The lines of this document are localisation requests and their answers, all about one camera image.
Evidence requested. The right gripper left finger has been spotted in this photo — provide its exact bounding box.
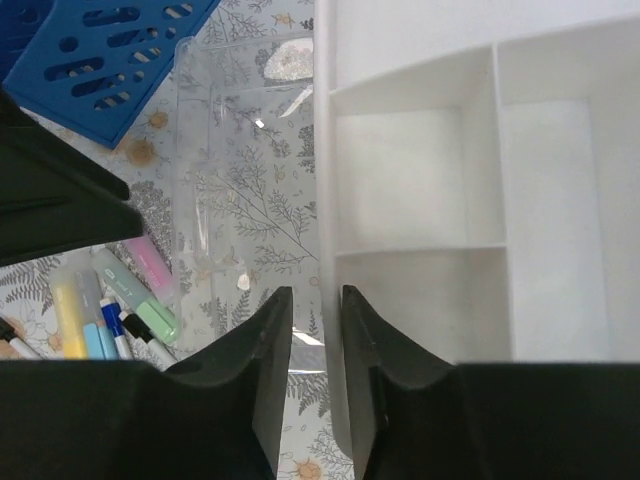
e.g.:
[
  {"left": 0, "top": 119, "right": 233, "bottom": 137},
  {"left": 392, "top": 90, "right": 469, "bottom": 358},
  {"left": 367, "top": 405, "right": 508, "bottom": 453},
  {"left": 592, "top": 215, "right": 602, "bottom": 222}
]
[{"left": 165, "top": 287, "right": 293, "bottom": 479}]

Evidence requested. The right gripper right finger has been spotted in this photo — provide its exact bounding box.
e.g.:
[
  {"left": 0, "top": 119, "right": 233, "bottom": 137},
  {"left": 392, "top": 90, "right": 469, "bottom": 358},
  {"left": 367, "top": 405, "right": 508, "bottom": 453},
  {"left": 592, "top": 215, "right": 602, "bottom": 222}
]
[{"left": 341, "top": 285, "right": 455, "bottom": 479}]

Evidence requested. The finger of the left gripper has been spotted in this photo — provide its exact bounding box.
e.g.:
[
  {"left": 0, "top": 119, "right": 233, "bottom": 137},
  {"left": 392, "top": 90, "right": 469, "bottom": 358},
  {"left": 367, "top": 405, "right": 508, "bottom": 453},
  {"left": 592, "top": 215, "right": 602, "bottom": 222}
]
[
  {"left": 1, "top": 197, "right": 143, "bottom": 266},
  {"left": 1, "top": 91, "right": 130, "bottom": 201}
]

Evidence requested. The clear plastic drawer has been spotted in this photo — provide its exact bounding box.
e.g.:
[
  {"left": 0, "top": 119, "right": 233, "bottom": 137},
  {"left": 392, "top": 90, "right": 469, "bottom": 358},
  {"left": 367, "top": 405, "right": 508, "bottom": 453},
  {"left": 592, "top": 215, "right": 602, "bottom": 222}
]
[{"left": 171, "top": 33, "right": 326, "bottom": 376}]

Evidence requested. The white drawer organizer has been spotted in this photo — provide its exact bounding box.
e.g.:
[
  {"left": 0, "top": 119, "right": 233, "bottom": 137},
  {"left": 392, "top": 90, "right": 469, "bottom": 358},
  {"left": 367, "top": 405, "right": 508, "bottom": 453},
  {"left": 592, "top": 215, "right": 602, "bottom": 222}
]
[{"left": 314, "top": 1, "right": 639, "bottom": 452}]

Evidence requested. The blue highlighter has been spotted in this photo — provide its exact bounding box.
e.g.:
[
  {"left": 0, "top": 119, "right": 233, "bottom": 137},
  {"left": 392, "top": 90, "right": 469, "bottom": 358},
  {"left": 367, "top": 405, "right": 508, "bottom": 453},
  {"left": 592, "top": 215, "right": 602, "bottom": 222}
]
[{"left": 74, "top": 268, "right": 119, "bottom": 360}]

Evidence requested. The black cap marker middle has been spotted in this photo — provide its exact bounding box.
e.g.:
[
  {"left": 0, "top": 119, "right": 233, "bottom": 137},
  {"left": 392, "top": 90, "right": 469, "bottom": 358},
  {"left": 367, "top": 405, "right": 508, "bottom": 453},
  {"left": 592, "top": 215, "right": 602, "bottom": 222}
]
[{"left": 119, "top": 311, "right": 177, "bottom": 368}]

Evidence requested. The black cap marker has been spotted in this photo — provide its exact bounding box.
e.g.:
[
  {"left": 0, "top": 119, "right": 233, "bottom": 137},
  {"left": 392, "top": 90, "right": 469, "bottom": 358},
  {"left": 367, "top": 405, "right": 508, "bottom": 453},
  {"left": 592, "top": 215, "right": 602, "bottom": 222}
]
[
  {"left": 0, "top": 318, "right": 41, "bottom": 360},
  {"left": 119, "top": 311, "right": 177, "bottom": 368}
]

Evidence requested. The black cap marker front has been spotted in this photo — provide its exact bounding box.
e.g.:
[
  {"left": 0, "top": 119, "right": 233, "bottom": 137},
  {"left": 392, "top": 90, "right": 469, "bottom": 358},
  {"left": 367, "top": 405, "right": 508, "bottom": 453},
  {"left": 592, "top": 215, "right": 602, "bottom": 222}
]
[{"left": 0, "top": 318, "right": 41, "bottom": 360}]

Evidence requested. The yellow highlighter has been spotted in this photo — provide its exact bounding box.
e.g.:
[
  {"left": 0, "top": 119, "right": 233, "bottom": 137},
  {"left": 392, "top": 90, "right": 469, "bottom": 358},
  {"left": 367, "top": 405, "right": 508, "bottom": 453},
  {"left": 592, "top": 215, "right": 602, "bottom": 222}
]
[{"left": 49, "top": 266, "right": 89, "bottom": 360}]

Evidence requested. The green highlighter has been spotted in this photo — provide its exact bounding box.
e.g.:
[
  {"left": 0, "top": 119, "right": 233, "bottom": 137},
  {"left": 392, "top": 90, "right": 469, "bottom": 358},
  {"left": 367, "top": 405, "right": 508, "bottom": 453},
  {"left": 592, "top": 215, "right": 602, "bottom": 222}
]
[{"left": 90, "top": 248, "right": 181, "bottom": 344}]

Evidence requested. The blue pen marker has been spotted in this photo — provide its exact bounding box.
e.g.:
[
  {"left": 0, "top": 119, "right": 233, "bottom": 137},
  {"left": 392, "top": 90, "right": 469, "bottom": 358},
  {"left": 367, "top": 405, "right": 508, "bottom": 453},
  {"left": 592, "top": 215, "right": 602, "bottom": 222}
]
[{"left": 100, "top": 297, "right": 134, "bottom": 360}]

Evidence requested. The blue plastic file rack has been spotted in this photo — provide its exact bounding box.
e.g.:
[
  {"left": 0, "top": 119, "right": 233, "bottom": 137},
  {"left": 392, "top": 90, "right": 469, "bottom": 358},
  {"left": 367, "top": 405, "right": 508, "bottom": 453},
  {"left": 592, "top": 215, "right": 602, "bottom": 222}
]
[{"left": 1, "top": 0, "right": 218, "bottom": 148}]

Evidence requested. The purple highlighter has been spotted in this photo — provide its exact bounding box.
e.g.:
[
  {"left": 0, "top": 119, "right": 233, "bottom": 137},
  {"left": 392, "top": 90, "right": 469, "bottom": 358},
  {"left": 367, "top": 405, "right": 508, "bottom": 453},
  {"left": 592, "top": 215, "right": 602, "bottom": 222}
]
[{"left": 124, "top": 235, "right": 174, "bottom": 306}]

